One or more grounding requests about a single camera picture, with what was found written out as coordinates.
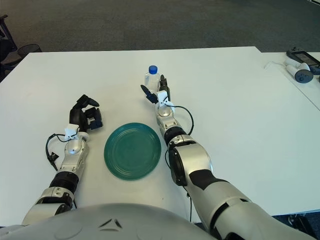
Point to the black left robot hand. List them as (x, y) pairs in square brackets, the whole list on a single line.
[(76, 115)]

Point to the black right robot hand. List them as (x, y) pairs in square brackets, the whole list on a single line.
[(165, 87)]

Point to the clear bottle with blue cap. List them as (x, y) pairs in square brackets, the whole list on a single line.
[(152, 80)]

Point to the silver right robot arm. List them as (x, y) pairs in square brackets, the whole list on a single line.
[(190, 155)]

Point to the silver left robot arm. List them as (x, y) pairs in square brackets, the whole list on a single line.
[(71, 155)]

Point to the green round plate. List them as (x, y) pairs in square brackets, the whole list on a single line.
[(132, 152)]

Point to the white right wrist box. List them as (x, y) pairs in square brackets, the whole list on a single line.
[(162, 97)]

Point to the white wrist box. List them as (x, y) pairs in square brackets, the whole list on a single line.
[(71, 130), (162, 97)]

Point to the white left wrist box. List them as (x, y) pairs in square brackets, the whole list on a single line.
[(71, 130)]

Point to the black office chair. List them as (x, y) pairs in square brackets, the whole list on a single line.
[(6, 47)]

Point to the grey robot torso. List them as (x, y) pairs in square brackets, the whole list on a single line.
[(112, 225)]

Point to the white and grey VR controller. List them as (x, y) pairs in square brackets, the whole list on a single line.
[(303, 75)]

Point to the black table base with caster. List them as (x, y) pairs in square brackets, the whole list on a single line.
[(300, 222)]

